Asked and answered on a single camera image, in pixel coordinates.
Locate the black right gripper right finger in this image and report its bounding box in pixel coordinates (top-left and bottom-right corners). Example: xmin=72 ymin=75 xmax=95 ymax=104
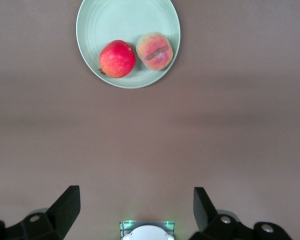
xmin=189 ymin=186 xmax=256 ymax=240

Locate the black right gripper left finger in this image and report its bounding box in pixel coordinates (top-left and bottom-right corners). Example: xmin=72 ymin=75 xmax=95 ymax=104
xmin=3 ymin=185 xmax=81 ymax=240

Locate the red pomegranate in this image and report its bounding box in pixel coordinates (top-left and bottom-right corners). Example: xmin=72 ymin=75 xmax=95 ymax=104
xmin=97 ymin=39 xmax=137 ymax=79

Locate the peach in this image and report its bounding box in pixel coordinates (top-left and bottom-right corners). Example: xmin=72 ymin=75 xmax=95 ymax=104
xmin=135 ymin=32 xmax=174 ymax=72

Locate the green round plate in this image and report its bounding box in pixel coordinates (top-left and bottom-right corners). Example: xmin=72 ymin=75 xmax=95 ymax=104
xmin=75 ymin=0 xmax=182 ymax=90

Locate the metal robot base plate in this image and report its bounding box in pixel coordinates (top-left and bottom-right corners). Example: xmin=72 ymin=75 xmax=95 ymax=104
xmin=119 ymin=219 xmax=176 ymax=240

